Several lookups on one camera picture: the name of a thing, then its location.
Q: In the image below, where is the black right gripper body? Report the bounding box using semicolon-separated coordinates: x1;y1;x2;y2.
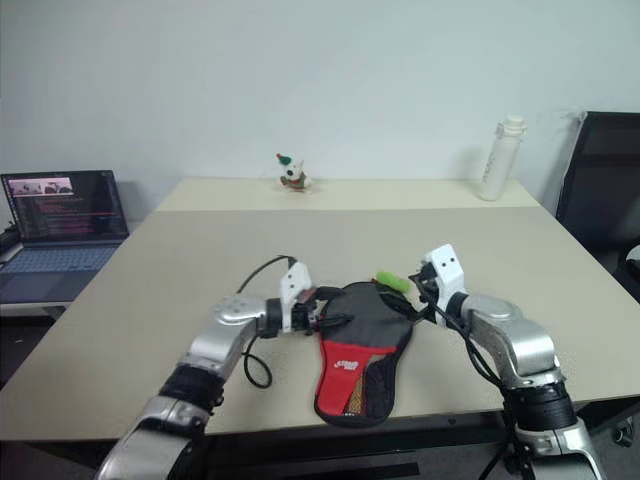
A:
408;263;442;307

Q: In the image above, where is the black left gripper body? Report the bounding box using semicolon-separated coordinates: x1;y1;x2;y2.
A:
291;287;322;336

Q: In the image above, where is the green zipper pull tag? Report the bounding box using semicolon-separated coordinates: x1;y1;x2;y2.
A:
375;270;412;294

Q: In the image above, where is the black and red paddle case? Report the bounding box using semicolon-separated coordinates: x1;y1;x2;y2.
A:
312;280;416;430

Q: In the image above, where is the dark table underframe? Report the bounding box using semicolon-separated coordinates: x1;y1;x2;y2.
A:
199;399;621;480

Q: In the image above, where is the white plush toy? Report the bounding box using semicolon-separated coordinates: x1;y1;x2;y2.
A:
273;151;316;196

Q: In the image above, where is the white water bottle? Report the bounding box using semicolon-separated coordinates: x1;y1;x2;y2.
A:
476;114;529;203

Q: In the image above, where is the black office chair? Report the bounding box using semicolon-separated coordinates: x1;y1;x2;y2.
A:
554;110;640;447

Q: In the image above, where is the open grey laptop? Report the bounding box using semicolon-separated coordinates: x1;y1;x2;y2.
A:
0;169;133;306

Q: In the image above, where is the grey side desk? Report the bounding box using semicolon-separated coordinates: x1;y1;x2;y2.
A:
0;298;71;321

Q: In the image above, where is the black device beside laptop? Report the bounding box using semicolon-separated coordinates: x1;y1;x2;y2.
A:
0;226;23;265

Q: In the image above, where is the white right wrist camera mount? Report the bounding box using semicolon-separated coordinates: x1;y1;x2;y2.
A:
418;243;470;307

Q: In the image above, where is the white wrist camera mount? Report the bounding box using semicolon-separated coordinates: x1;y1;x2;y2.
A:
277;261;313;335
418;243;470;307

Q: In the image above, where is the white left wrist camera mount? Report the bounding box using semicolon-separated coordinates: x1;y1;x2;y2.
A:
277;261;313;335

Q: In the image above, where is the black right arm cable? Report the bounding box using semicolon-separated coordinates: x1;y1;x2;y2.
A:
418;293;527;480

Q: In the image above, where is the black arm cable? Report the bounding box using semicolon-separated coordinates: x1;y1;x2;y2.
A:
418;293;527;480
237;254;301;390

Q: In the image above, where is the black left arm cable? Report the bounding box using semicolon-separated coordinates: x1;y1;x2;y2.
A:
237;254;301;390

